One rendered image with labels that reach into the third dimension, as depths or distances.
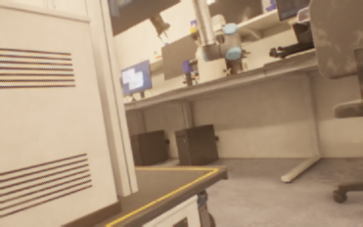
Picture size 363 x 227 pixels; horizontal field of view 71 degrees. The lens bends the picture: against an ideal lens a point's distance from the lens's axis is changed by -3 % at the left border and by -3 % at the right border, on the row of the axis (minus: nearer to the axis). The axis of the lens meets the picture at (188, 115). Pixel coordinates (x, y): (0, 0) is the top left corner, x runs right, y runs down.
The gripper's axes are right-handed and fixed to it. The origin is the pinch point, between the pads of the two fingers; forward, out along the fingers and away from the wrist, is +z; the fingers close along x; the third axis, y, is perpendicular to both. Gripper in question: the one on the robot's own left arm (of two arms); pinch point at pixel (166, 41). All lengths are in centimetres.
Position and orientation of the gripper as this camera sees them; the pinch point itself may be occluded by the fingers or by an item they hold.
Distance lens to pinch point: 166.7
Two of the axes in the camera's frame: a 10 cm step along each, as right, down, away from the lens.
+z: 5.1, 8.4, 2.0
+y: 5.7, -5.0, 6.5
